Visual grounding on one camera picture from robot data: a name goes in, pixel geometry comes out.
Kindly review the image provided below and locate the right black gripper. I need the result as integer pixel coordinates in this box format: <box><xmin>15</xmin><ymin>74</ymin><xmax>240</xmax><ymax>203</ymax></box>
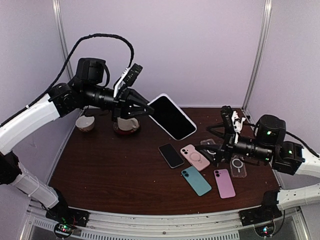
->
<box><xmin>195</xmin><ymin>121</ymin><xmax>274</xmax><ymax>168</ymax></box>

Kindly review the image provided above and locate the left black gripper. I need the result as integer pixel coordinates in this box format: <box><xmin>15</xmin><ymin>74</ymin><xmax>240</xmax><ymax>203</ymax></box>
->
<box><xmin>83</xmin><ymin>82</ymin><xmax>155</xmax><ymax>122</ymax></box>

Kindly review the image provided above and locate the clear phone case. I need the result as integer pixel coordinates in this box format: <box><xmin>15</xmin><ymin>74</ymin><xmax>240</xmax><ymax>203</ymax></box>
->
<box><xmin>200</xmin><ymin>138</ymin><xmax>218</xmax><ymax>162</ymax></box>

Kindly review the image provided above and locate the pink white phone case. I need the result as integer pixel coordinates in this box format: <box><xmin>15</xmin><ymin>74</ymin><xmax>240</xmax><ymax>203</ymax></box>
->
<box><xmin>180</xmin><ymin>144</ymin><xmax>210</xmax><ymax>172</ymax></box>

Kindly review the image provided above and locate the black phone white case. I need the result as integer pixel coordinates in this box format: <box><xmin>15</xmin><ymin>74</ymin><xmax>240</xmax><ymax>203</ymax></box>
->
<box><xmin>147</xmin><ymin>93</ymin><xmax>197</xmax><ymax>141</ymax></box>
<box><xmin>181</xmin><ymin>166</ymin><xmax>212</xmax><ymax>197</ymax></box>

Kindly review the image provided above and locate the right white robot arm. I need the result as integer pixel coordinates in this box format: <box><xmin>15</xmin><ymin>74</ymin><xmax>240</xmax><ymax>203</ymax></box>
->
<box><xmin>195</xmin><ymin>112</ymin><xmax>320</xmax><ymax>178</ymax></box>

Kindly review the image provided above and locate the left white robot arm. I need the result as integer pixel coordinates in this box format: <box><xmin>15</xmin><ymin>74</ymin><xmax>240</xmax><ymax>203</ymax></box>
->
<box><xmin>0</xmin><ymin>58</ymin><xmax>154</xmax><ymax>222</ymax></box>

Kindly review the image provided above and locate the cream ceramic mug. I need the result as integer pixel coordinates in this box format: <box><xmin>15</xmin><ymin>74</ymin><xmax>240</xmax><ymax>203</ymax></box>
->
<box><xmin>117</xmin><ymin>117</ymin><xmax>140</xmax><ymax>131</ymax></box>

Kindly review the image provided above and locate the red coaster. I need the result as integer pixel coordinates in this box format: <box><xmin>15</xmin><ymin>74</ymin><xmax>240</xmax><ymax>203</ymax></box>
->
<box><xmin>113</xmin><ymin>122</ymin><xmax>141</xmax><ymax>136</ymax></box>

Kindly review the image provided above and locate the white small bowl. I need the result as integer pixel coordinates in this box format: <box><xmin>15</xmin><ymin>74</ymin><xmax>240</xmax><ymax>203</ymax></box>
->
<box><xmin>75</xmin><ymin>115</ymin><xmax>95</xmax><ymax>132</ymax></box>

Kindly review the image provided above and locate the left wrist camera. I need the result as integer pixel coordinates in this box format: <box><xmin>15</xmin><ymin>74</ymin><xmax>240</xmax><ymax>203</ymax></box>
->
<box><xmin>113</xmin><ymin>63</ymin><xmax>143</xmax><ymax>98</ymax></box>

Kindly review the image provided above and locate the left black braided cable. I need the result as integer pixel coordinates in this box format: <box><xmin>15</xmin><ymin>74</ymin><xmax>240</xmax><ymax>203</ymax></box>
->
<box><xmin>22</xmin><ymin>32</ymin><xmax>136</xmax><ymax>111</ymax></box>

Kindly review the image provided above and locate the right aluminium frame post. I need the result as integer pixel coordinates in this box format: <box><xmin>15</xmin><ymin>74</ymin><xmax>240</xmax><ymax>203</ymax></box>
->
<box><xmin>242</xmin><ymin>0</ymin><xmax>273</xmax><ymax>112</ymax></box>

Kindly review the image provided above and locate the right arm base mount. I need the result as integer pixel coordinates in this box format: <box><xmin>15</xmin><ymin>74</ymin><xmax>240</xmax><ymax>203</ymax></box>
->
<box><xmin>239</xmin><ymin>190</ymin><xmax>286</xmax><ymax>239</ymax></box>

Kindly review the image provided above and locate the right black cable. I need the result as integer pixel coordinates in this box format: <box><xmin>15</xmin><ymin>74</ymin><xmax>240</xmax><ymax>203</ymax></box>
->
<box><xmin>243</xmin><ymin>122</ymin><xmax>320</xmax><ymax>158</ymax></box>

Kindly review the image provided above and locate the front aluminium rail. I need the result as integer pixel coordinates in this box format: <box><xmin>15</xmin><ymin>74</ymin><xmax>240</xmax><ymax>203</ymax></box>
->
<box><xmin>22</xmin><ymin>204</ymin><xmax>308</xmax><ymax>240</ymax></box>

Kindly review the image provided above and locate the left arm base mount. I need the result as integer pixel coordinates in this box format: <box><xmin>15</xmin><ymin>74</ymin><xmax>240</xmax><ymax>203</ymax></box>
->
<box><xmin>41</xmin><ymin>188</ymin><xmax>90</xmax><ymax>240</ymax></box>

